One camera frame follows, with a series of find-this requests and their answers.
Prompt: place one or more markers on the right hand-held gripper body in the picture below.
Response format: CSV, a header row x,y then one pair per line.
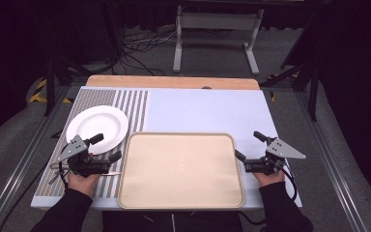
x,y
281,149

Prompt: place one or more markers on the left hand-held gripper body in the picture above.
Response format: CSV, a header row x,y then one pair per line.
x,y
77,146

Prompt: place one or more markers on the person's right hand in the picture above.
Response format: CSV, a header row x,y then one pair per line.
x,y
270,179

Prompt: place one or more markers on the person's left hand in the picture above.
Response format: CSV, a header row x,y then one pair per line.
x,y
81,184

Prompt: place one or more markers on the white round plate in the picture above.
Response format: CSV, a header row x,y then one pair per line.
x,y
99,124

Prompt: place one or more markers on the pale thin utensil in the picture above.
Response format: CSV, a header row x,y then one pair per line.
x,y
112,173

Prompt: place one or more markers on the striped woven placemat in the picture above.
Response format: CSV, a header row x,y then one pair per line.
x,y
109,96

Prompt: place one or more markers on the white table cover sheet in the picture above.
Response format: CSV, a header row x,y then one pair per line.
x,y
206,109

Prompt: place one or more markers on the beige rectangular tray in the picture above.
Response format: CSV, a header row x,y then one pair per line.
x,y
180,170

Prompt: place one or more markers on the yellow black floor tape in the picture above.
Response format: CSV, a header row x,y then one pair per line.
x,y
40,92

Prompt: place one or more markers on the black tripod stand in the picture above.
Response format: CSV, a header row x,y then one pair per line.
x,y
50,83
314,90

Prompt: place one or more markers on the person's dark clothed body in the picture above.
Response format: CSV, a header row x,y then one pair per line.
x,y
174,222

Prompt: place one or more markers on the metal floor rail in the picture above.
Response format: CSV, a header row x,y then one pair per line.
x,y
22,164
328,161

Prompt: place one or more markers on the white metal stand frame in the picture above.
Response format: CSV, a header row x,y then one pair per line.
x,y
217,21

